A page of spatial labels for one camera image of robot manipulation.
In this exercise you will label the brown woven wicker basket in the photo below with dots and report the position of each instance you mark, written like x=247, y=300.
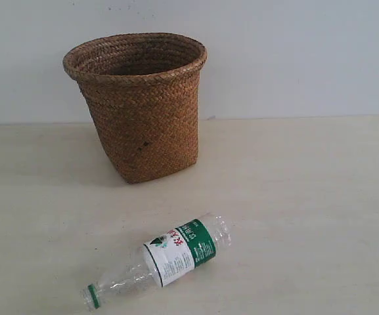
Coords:
x=142, y=93

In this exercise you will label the clear plastic bottle green label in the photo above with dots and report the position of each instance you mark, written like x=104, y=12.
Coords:
x=162, y=260

